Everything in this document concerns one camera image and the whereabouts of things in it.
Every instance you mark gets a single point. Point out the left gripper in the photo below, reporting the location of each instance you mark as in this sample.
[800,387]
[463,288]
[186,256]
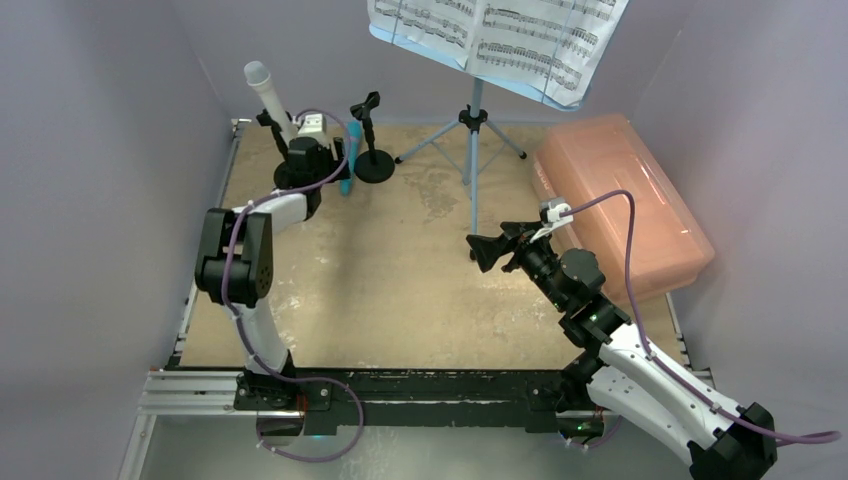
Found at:
[327,155]

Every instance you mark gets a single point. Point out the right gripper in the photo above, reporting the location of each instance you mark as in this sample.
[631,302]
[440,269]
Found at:
[514,246]

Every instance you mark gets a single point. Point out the blue toy microphone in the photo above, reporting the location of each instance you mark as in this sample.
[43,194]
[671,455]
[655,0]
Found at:
[355,132]

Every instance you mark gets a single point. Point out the black mic stand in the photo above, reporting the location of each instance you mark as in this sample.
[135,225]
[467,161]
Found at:
[294,171]
[373,166]

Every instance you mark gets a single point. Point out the white toy microphone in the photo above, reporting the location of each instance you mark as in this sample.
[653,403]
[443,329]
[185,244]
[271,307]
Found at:
[259,78]

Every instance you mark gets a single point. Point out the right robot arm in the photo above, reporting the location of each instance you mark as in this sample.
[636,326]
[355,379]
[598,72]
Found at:
[712,434]

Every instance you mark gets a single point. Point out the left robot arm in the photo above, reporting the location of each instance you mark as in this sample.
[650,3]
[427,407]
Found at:
[235,265]

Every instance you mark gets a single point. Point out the pink plastic storage box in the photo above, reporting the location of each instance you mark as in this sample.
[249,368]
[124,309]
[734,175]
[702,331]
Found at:
[646,240]

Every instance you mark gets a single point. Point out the light blue music stand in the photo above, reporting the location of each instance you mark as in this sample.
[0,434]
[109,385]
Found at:
[472,132]

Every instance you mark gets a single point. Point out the sheet music pages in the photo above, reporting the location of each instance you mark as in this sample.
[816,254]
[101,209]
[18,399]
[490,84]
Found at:
[503,40]

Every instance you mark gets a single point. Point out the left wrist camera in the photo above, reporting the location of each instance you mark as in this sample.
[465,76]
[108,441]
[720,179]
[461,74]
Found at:
[313,126]

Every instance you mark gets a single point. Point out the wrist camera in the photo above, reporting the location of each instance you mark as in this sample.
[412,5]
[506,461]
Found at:
[313,126]
[554,214]

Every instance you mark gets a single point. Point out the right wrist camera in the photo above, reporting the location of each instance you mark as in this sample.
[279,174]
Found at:
[554,214]

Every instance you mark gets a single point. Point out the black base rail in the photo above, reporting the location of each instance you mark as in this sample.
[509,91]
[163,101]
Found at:
[537,401]

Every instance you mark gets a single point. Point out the aluminium frame rail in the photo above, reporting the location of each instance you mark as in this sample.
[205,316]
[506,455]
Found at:
[172,393]

